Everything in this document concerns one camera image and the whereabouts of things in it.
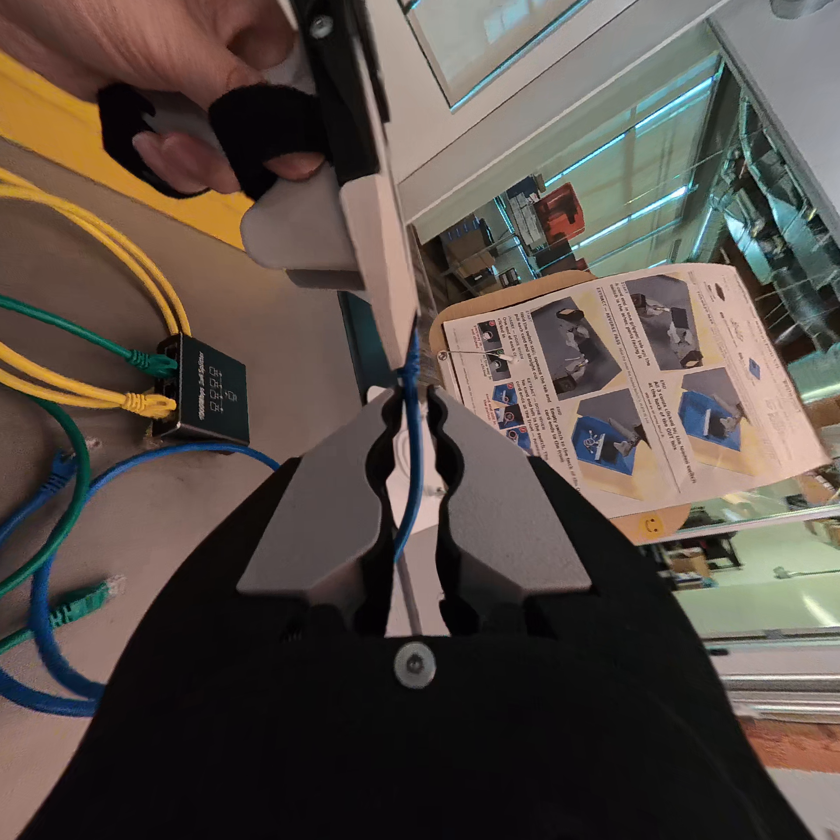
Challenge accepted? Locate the person's left hand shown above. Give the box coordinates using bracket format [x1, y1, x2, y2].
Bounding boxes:
[0, 0, 327, 194]

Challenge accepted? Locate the instruction sheet on clipboard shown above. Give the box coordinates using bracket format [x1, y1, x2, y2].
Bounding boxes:
[430, 269, 691, 547]

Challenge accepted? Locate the green ethernet cable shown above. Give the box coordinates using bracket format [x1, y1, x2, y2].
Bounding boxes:
[0, 295, 179, 656]

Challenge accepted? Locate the printed instruction poster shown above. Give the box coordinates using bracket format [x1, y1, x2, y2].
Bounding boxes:
[443, 262, 833, 521]

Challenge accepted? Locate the yellow ethernet cable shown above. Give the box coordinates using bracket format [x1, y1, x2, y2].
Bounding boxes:
[0, 167, 193, 419]

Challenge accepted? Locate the red storage crate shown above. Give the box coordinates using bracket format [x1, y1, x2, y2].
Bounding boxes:
[535, 184, 585, 242]

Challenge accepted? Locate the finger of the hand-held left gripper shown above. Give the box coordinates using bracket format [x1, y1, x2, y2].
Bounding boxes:
[340, 172, 422, 378]
[243, 164, 367, 290]

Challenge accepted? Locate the black ethernet splitter box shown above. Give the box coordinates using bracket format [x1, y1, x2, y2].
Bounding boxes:
[152, 332, 252, 448]

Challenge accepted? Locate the blue ethernet cable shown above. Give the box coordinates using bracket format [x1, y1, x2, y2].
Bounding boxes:
[0, 325, 426, 718]

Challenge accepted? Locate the yellow plastic bin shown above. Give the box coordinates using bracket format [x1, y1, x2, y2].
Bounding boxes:
[0, 51, 253, 250]

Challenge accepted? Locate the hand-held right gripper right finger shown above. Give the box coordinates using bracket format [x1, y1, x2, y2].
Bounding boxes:
[427, 386, 593, 601]

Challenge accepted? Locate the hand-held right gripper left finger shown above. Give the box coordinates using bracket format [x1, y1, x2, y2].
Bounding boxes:
[236, 386, 404, 603]

